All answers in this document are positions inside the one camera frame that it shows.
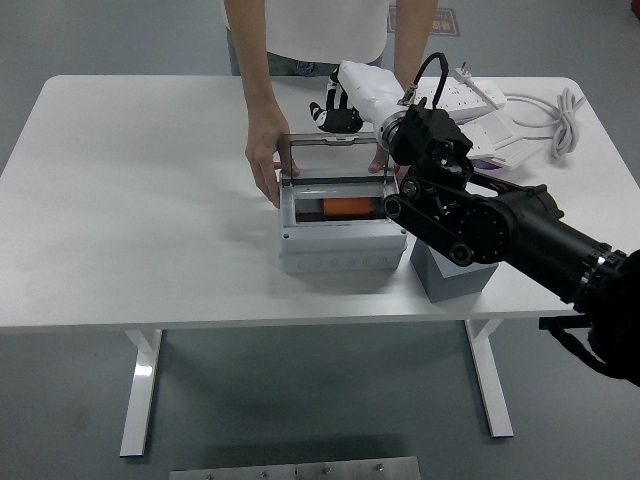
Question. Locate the person's right hand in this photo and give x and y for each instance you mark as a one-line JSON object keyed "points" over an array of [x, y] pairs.
{"points": [[262, 145]]}

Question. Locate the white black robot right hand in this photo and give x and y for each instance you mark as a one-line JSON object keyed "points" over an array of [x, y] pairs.
{"points": [[370, 90]]}

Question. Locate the person's left hand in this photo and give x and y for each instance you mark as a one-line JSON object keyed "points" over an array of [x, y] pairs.
{"points": [[379, 164]]}

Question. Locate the transparent hinged box lid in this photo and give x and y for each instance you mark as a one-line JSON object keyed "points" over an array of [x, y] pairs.
{"points": [[335, 157]]}

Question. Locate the orange cylindrical battery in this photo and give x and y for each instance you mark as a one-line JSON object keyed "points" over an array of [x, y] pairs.
{"points": [[347, 207]]}

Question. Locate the grey electrical enclosure box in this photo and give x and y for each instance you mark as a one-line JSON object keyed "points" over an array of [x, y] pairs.
{"points": [[340, 245]]}

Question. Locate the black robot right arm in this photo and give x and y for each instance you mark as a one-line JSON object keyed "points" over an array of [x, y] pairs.
{"points": [[500, 225]]}

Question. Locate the person's right forearm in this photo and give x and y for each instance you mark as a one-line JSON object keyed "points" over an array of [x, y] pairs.
{"points": [[255, 60]]}

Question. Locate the person's left forearm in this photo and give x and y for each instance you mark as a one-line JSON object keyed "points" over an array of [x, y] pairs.
{"points": [[412, 35]]}

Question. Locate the person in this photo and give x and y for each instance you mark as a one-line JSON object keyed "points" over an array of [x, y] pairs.
{"points": [[310, 30]]}

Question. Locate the long white power strip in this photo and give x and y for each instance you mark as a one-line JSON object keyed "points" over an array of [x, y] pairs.
{"points": [[465, 97]]}

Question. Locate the white power plug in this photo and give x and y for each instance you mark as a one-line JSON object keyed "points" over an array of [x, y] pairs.
{"points": [[466, 71]]}

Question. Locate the brown floor sign sticker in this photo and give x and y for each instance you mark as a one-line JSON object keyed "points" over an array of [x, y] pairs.
{"points": [[447, 25]]}

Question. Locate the short white power strip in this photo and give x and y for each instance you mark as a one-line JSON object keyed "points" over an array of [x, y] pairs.
{"points": [[487, 140]]}

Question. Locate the white flat socket panel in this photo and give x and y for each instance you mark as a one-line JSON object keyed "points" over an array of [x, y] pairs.
{"points": [[505, 130]]}

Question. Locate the grey block with round hole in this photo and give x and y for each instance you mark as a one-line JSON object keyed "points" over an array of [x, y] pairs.
{"points": [[450, 282]]}

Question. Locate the white table leg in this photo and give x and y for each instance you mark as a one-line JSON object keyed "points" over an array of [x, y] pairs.
{"points": [[140, 390], [492, 385]]}

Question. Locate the grey metal plate with screws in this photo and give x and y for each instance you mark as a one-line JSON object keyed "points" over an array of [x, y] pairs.
{"points": [[295, 471]]}

